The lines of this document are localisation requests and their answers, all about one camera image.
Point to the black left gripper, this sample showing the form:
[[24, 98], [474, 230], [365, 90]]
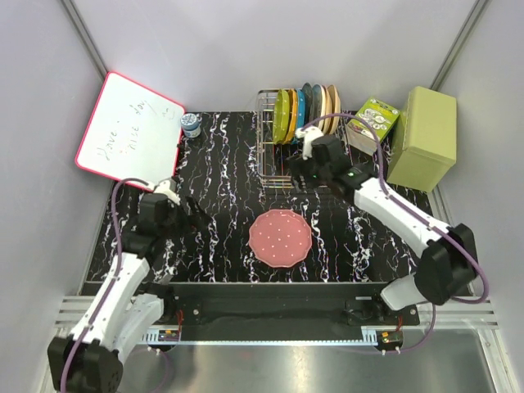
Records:
[[190, 210]]

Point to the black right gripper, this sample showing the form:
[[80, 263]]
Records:
[[298, 167]]

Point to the orange polka dot plate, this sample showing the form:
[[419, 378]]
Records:
[[292, 93]]

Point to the lime green polka dot plate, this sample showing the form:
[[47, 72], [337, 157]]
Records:
[[281, 116]]

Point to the blue polka dot plate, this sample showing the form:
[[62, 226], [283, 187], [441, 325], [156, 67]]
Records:
[[301, 107]]

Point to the pink polka dot plate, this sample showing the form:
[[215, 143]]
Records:
[[280, 238]]

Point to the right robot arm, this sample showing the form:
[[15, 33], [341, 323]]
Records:
[[447, 255]]

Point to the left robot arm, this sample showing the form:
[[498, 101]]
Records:
[[91, 357]]

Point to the cream plate in rack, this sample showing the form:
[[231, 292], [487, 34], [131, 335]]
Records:
[[326, 110]]

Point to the beige plate in rack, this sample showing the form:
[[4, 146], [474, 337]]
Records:
[[334, 97]]

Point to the teal grey plate in rack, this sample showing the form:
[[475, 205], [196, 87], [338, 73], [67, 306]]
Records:
[[317, 101]]

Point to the dark teal plate in rack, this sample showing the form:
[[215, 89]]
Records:
[[308, 95]]

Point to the green printed paper box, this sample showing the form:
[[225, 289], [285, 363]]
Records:
[[380, 116]]

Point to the small blue lidded jar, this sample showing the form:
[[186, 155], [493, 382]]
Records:
[[191, 125]]

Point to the pink framed whiteboard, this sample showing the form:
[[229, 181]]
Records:
[[133, 132]]

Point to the light green metal tin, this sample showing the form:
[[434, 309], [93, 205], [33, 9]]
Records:
[[424, 143]]

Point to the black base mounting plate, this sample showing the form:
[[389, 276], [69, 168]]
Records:
[[273, 313]]

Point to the metal wire dish rack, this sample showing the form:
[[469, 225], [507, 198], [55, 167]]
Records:
[[272, 165]]

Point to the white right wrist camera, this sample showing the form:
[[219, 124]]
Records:
[[308, 135]]

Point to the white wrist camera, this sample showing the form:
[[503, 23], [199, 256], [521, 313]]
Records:
[[167, 187], [308, 135]]

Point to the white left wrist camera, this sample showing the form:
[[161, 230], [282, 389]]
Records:
[[167, 187]]

